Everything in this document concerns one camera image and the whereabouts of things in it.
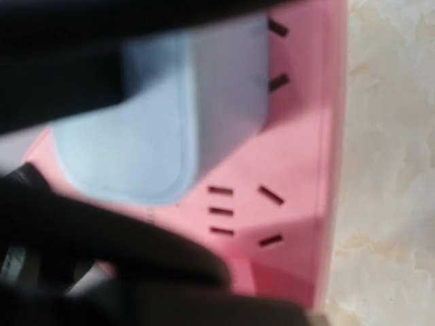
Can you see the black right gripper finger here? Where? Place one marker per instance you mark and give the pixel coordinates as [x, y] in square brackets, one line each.
[45, 30]
[97, 267]

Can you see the light blue plug adapter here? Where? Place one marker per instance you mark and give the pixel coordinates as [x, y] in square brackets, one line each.
[192, 97]

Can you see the pink triangular power strip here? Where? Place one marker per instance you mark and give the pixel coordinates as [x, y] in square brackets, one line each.
[268, 209]

